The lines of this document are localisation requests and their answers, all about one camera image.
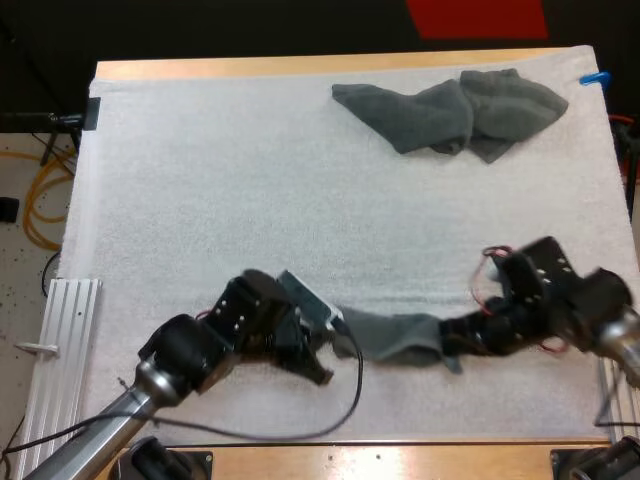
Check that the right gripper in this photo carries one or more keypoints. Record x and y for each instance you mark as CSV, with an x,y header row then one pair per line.
x,y
530,300

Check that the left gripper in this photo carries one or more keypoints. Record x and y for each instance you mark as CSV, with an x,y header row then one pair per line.
x,y
240,312

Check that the dark grey-green towel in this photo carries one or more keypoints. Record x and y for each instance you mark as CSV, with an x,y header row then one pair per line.
x,y
395,335
510,107
415,117

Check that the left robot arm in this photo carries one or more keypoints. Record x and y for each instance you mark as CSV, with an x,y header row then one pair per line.
x,y
170,350

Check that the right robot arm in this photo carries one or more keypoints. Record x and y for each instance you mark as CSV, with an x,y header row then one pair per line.
x,y
600,302

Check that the blue clip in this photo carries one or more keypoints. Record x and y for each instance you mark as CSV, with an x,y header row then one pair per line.
x,y
596,78

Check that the dark clamp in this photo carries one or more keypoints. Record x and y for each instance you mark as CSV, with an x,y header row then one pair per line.
x,y
93,114

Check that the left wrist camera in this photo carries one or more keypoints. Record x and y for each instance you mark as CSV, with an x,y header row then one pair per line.
x,y
310,302

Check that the ribbed aluminium rail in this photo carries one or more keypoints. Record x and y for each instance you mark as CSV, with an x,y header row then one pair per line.
x,y
62,340
622,400

